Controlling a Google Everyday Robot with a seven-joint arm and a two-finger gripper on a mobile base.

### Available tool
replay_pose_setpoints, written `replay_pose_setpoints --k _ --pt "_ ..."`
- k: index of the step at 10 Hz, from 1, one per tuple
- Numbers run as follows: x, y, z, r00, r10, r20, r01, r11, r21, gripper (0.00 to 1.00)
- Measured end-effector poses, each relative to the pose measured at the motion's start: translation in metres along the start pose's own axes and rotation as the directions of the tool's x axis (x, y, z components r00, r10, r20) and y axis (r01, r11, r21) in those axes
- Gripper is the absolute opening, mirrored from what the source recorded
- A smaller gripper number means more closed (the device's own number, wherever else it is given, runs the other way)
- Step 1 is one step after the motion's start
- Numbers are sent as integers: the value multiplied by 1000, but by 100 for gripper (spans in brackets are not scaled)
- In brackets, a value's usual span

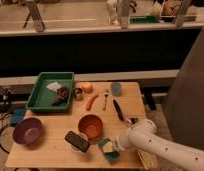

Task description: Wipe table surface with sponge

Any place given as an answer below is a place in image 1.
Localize black knife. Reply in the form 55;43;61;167
113;99;124;121

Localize small metal can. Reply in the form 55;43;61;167
73;88;83;101

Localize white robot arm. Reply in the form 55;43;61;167
114;119;204;171

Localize black rectangular block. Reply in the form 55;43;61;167
65;131;90;153

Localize blue box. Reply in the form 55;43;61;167
10;108;26;126

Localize orange carrot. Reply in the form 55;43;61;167
85;94;99;111

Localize white clear plastic packet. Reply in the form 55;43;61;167
47;82;62;92

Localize black cables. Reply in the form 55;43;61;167
0;101;14;154

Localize brown pinecone object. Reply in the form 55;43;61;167
52;86;69;106

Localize green plastic tray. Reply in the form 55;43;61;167
26;72;74;113

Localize yellow cloth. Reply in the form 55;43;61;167
138;150;158;170

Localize orange bowl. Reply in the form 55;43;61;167
78;114;103;140

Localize green yellow sponge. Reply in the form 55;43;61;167
98;138;120;163

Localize blue cup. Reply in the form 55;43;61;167
111;82;122;96

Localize purple bowl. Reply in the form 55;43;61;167
13;118;43;145

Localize small black white object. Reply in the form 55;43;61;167
125;118;139;126

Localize orange round fruit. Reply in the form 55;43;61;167
82;82;92;93

